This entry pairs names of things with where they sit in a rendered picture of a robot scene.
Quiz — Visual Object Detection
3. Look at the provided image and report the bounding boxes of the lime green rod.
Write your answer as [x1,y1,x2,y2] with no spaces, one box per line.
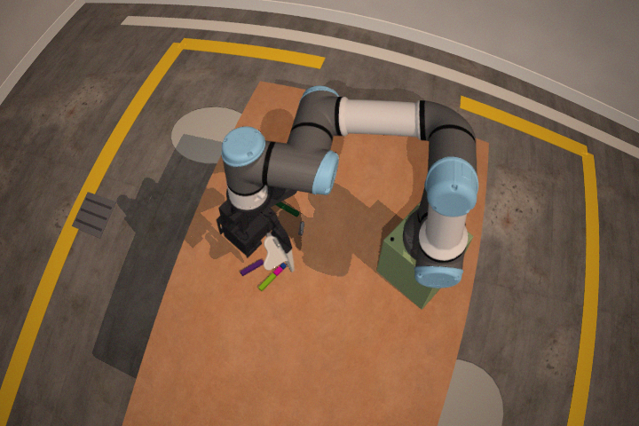
[258,273,276,291]

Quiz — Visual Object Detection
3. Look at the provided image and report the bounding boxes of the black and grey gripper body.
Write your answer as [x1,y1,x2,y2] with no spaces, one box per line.
[217,186,278,258]

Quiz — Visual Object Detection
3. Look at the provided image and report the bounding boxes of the dark green rod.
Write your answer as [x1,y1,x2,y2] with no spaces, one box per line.
[276,202,299,217]

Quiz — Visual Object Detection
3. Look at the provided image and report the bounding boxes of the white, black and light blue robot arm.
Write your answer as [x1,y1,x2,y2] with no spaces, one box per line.
[221,86,478,288]

